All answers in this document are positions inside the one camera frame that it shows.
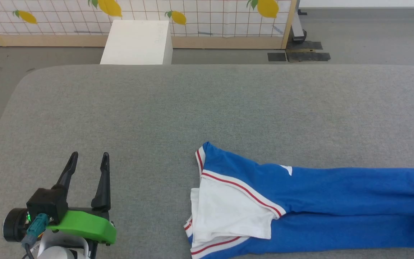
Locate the blue and white sports garment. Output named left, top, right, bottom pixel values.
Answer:
left=184, top=141, right=414, bottom=259

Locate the white box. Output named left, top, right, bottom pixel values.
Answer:
left=100, top=20, right=174, bottom=65

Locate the lemon print grid partition screen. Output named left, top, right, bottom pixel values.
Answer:
left=0, top=0, right=298, bottom=49

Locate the grey metal stand foot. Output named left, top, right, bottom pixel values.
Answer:
left=290, top=0, right=308, bottom=40

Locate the light wooden base rail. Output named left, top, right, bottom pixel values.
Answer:
left=0, top=34, right=288, bottom=49

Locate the teal connector black cable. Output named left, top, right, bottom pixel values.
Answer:
left=21, top=213, right=50, bottom=259

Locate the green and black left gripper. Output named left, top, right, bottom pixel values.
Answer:
left=26, top=151, right=117, bottom=246

